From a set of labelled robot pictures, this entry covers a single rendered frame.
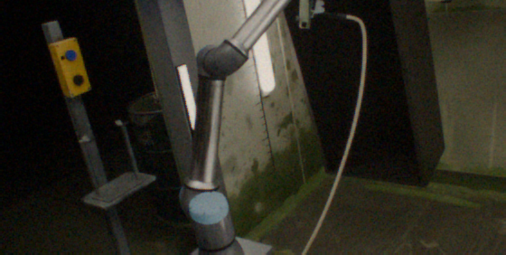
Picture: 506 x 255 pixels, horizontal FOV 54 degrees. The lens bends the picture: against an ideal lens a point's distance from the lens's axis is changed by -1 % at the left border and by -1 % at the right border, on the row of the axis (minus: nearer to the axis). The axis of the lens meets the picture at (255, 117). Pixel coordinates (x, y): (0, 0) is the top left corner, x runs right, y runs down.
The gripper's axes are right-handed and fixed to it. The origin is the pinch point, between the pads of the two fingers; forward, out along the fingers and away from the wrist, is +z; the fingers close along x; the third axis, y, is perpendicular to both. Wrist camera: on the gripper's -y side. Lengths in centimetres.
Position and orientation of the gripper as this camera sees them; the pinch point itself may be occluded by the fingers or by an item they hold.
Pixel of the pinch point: (311, 12)
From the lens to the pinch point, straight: 235.5
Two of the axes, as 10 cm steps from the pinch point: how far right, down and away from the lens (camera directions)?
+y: 9.9, 1.2, 0.1
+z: -1.0, 7.1, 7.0
